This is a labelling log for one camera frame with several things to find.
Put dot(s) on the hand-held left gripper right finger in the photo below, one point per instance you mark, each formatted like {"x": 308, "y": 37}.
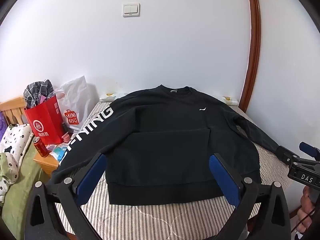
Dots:
{"x": 225, "y": 177}

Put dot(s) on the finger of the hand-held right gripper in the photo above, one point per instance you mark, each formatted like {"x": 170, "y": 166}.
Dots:
{"x": 310, "y": 149}
{"x": 287, "y": 156}

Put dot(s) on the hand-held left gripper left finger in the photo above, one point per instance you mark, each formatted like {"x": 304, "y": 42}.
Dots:
{"x": 90, "y": 177}

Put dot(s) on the black sweatshirt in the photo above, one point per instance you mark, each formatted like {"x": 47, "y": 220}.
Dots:
{"x": 162, "y": 142}

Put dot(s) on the person's right hand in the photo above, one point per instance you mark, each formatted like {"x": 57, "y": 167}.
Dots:
{"x": 306, "y": 205}

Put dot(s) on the blue packet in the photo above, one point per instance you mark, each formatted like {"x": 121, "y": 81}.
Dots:
{"x": 62, "y": 157}

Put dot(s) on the teal and white packet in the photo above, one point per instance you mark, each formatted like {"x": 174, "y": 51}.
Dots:
{"x": 55, "y": 150}

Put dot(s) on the wooden nightstand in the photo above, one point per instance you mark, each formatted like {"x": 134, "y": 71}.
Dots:
{"x": 47, "y": 165}

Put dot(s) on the small pink jar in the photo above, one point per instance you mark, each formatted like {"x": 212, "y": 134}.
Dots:
{"x": 66, "y": 138}

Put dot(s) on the red drink can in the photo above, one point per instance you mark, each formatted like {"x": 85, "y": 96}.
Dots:
{"x": 40, "y": 147}

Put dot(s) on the striped bed sheet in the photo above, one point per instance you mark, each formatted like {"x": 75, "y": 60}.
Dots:
{"x": 150, "y": 217}

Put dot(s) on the red paper bag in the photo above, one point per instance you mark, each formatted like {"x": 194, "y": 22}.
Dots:
{"x": 45, "y": 120}

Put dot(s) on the white plastic shopping bag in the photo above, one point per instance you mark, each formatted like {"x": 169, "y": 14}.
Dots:
{"x": 75, "y": 100}

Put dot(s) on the white printed quilt roll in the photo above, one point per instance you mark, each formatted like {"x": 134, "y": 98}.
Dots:
{"x": 107, "y": 97}

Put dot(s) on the white flower-print cloth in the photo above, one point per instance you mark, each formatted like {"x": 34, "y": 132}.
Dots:
{"x": 15, "y": 142}

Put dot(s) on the grey plaid cloth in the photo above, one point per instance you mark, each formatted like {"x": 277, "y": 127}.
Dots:
{"x": 37, "y": 92}

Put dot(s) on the purple cloth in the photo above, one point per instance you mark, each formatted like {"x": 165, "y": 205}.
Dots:
{"x": 3, "y": 127}

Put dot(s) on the wooden headboard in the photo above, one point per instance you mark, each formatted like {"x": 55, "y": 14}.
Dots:
{"x": 13, "y": 110}

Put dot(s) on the brown wooden door frame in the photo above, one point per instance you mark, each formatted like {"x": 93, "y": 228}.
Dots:
{"x": 255, "y": 42}

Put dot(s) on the white light switch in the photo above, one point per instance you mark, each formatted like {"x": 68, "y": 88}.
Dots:
{"x": 131, "y": 10}

